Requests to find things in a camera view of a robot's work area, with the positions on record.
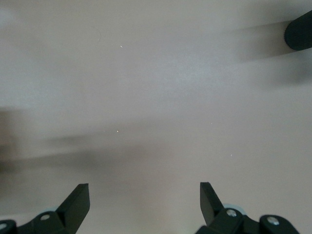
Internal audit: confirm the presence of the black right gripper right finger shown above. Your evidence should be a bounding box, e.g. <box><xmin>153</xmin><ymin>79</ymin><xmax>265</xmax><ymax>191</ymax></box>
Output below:
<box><xmin>195</xmin><ymin>181</ymin><xmax>299</xmax><ymax>234</ymax></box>

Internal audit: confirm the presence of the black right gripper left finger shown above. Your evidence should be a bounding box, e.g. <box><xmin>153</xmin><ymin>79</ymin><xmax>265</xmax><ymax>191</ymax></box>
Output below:
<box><xmin>14</xmin><ymin>183</ymin><xmax>91</xmax><ymax>234</ymax></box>

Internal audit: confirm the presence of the black ribbed cylinder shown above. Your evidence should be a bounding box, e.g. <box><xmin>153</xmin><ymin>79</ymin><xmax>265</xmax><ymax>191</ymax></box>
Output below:
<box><xmin>284</xmin><ymin>9</ymin><xmax>312</xmax><ymax>51</ymax></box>

